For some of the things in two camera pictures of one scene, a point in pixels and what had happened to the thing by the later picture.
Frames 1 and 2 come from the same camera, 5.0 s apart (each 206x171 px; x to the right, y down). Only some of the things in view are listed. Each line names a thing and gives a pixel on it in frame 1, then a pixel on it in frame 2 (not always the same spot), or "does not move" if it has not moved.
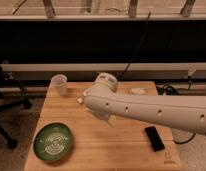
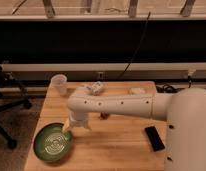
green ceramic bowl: (52, 142) does not move
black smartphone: (154, 138) does not move
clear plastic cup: (58, 85) does not move
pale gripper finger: (112, 120) -> (66, 126)
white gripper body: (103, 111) -> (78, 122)
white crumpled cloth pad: (138, 91) does not move
